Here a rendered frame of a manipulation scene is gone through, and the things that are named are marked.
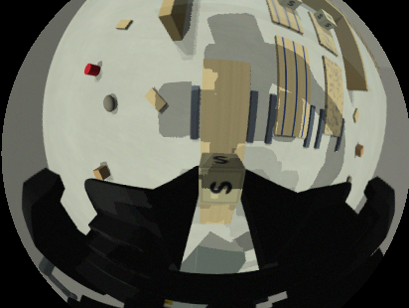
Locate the small brown cube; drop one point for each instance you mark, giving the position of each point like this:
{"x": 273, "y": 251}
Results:
{"x": 358, "y": 150}
{"x": 101, "y": 173}

